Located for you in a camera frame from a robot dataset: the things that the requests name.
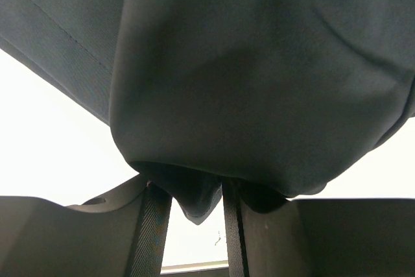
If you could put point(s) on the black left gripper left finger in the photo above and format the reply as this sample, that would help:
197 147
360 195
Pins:
119 233

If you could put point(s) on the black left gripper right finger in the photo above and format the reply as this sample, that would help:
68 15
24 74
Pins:
268 235

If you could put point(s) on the dark navy shorts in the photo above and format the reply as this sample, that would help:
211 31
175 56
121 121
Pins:
284 93

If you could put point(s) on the aluminium table edge rail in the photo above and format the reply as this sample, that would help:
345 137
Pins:
191 267

